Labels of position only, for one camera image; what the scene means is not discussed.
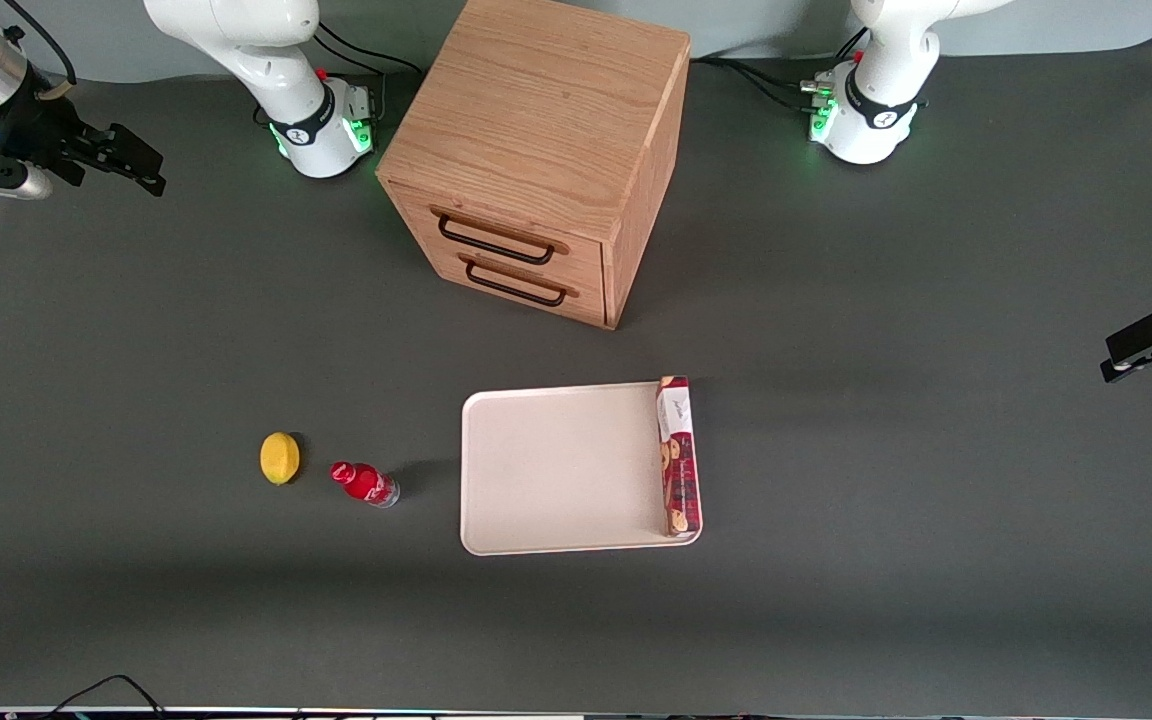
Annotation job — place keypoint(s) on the red coke bottle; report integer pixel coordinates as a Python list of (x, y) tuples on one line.
[(364, 484)]

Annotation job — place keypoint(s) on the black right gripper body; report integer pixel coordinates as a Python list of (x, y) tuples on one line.
[(34, 128)]

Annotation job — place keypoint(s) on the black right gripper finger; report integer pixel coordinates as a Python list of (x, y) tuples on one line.
[(141, 180), (131, 145)]

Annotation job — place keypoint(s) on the wooden drawer cabinet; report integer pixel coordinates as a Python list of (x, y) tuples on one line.
[(556, 110)]

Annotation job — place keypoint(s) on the yellow lemon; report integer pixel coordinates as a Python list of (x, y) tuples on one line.
[(280, 458)]

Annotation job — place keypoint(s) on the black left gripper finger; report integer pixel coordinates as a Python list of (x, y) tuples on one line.
[(1141, 345)]

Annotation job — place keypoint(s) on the red cookie box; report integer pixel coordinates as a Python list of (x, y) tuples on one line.
[(678, 460)]

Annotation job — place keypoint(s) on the wooden drawer front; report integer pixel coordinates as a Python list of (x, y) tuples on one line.
[(526, 285), (506, 225)]

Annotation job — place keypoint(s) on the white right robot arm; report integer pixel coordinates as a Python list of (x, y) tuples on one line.
[(236, 40)]

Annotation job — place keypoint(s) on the cream plastic tray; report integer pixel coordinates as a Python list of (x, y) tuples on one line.
[(556, 470)]

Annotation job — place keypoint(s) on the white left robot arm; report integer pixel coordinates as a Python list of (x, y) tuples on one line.
[(876, 120)]

